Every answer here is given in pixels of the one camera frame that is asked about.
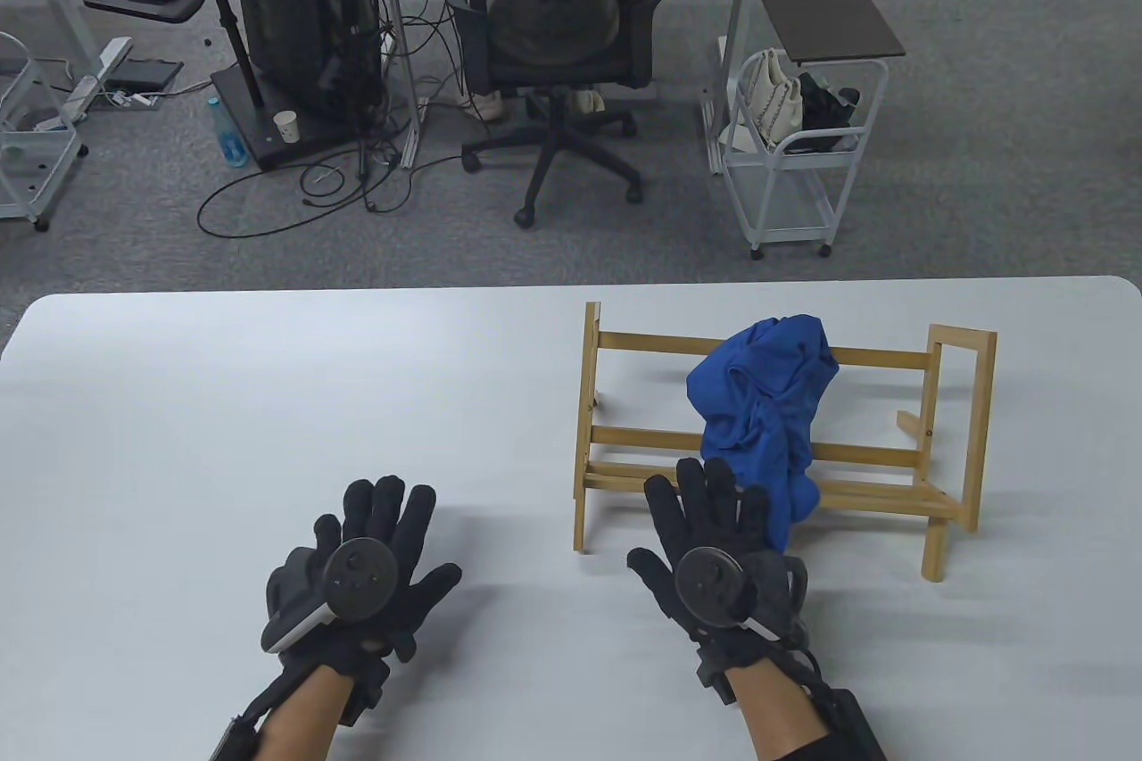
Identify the brown side table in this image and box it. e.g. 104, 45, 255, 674
751, 0, 907, 66

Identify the white standing desk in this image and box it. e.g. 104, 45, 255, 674
285, 0, 832, 175

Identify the grey handheld controller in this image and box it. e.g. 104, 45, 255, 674
674, 547, 808, 646
261, 536, 400, 653

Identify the blue mesh t-shirt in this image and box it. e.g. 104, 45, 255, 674
685, 314, 841, 554

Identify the white quilted handbag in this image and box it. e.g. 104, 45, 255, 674
733, 49, 804, 153

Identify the black computer tower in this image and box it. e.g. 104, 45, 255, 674
234, 0, 386, 112

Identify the white rolling cart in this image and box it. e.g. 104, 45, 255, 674
719, 52, 890, 260

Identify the person's left hand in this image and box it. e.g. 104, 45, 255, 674
261, 477, 463, 691

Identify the light wooden book rack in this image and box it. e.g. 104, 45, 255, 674
573, 302, 1000, 586

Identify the black mesh office chair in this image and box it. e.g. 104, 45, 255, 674
443, 0, 667, 228

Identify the blue water bottle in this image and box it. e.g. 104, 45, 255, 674
208, 96, 250, 168

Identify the black bag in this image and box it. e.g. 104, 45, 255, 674
785, 72, 862, 153

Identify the black floor cable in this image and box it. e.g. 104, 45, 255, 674
196, 145, 465, 240

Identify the black forearm box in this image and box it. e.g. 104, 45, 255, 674
210, 716, 260, 761
821, 688, 886, 761

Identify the black rolling computer stand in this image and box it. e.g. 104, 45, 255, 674
82, 0, 358, 170

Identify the person's left forearm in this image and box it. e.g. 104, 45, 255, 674
259, 667, 358, 761

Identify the white wire cart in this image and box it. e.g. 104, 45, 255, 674
0, 32, 90, 232

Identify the person's right forearm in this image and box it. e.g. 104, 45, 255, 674
732, 658, 835, 761

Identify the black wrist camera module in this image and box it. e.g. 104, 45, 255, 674
696, 654, 737, 704
339, 654, 389, 726

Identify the white desk frame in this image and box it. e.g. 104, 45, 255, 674
0, 0, 135, 133

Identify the person's right hand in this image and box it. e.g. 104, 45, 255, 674
626, 457, 808, 678

